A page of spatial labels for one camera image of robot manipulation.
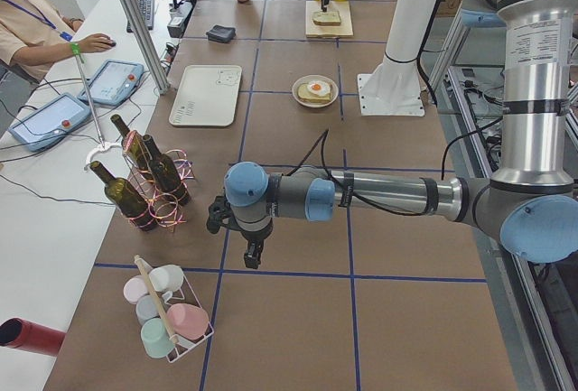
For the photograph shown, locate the bread slice with fried egg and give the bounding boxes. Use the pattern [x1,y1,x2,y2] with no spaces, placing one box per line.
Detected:
[297,80,331,104]

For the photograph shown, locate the grey blue cup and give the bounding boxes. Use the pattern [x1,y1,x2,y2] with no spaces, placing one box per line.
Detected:
[135,294,159,325]

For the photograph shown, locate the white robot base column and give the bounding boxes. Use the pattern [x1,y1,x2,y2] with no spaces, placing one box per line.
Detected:
[358,0,437,116]

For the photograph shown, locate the black keyboard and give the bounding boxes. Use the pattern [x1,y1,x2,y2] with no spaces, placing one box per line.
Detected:
[136,0,155,30]

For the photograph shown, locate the red cylinder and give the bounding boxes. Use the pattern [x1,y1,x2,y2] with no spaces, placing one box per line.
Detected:
[1,318,66,357]

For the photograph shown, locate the white wire cup rack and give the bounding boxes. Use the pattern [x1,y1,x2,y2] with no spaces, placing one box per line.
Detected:
[124,256,214,363]

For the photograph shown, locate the blue teach pendant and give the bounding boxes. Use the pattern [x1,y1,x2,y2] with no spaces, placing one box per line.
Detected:
[8,93,91,153]
[88,60,145,107]

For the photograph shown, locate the light pink cup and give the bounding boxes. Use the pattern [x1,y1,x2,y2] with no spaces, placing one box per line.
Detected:
[123,275,149,305]

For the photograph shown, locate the aluminium frame post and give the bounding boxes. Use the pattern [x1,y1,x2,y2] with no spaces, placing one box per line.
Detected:
[119,0,170,95]

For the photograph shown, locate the metal reacher stick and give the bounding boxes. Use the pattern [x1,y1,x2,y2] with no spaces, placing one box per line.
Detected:
[69,42,122,172]

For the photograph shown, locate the seated person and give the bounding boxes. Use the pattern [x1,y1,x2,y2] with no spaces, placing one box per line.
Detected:
[1,0,113,83]

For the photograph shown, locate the dark glass bottle middle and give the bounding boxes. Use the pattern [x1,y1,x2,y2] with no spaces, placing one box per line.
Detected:
[143,135,191,206]

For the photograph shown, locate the dark grey folded cloth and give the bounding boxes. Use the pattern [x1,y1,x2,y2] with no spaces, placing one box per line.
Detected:
[206,24,236,43]

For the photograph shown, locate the dark glass bottle front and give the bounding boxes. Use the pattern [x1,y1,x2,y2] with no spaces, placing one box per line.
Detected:
[89,161,158,231]

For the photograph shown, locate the dark glass bottle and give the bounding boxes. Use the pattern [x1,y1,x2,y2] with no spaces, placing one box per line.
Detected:
[89,161,158,231]
[110,114,148,172]
[143,135,191,206]

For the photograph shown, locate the white round plate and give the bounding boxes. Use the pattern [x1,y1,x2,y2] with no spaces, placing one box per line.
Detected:
[292,75,339,108]

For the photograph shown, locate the far blue teach pendant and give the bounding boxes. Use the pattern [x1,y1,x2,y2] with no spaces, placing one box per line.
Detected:
[88,60,145,107]

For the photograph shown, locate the white cup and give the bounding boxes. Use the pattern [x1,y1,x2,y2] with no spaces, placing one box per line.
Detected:
[148,265,184,293]

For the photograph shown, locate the mint green cup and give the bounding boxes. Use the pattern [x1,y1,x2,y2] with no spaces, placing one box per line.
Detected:
[140,318,175,358]

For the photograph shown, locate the cream serving tray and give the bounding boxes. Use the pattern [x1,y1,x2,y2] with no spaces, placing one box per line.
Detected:
[169,65,242,127]

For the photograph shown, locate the dark glass bottle back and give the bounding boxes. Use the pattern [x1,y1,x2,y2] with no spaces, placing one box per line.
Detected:
[110,114,148,172]

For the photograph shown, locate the wooden cutting board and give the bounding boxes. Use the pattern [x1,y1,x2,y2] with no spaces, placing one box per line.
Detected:
[304,1,353,38]

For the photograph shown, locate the salmon pink cup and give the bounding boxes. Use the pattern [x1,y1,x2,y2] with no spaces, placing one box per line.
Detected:
[166,303,210,340]

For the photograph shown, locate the copper wire bottle rack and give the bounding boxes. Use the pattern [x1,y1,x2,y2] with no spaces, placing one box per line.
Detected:
[122,130,191,228]

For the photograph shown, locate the near blue teach pendant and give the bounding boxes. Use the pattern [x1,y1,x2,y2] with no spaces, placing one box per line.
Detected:
[8,93,91,153]

